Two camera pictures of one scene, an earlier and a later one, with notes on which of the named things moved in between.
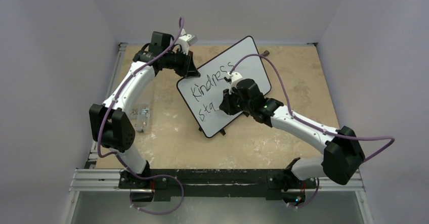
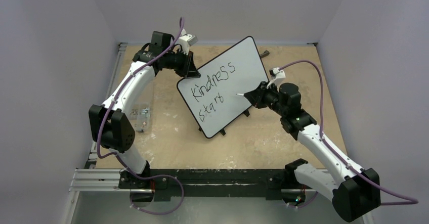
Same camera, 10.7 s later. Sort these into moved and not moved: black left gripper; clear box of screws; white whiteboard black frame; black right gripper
Moved: black right gripper
Not moved: clear box of screws; white whiteboard black frame; black left gripper
